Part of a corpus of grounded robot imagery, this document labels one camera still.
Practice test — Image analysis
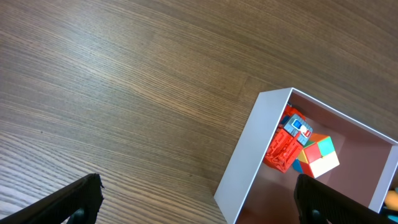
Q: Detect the red toy fire truck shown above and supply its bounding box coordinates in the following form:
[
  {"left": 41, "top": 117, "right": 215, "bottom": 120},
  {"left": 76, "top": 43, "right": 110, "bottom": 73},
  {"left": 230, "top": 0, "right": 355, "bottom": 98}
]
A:
[{"left": 263, "top": 103, "right": 313, "bottom": 173}]

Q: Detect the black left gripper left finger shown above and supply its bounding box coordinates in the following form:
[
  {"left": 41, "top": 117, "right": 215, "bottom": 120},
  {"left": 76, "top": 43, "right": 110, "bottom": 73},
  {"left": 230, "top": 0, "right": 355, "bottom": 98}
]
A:
[{"left": 1, "top": 173, "right": 104, "bottom": 224}]

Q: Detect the colourful puzzle cube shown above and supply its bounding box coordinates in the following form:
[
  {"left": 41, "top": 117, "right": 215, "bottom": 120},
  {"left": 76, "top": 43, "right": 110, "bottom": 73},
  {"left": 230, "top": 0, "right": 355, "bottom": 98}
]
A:
[{"left": 292, "top": 133, "right": 340, "bottom": 179}]

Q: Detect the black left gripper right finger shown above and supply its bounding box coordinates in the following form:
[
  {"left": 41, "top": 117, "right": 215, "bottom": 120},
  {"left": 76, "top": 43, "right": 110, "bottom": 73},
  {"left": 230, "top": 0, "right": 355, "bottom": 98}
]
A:
[{"left": 294, "top": 174, "right": 397, "bottom": 224}]

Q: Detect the yellow duck toy blue hat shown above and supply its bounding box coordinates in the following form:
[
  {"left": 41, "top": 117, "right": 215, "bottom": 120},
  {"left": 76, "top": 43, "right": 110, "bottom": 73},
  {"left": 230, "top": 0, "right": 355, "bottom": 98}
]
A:
[{"left": 380, "top": 187, "right": 398, "bottom": 223}]

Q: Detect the white box pink interior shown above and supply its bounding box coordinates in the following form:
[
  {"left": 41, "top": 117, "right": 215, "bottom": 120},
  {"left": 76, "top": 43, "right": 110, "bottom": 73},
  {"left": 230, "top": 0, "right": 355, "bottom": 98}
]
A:
[{"left": 215, "top": 88, "right": 397, "bottom": 223}]

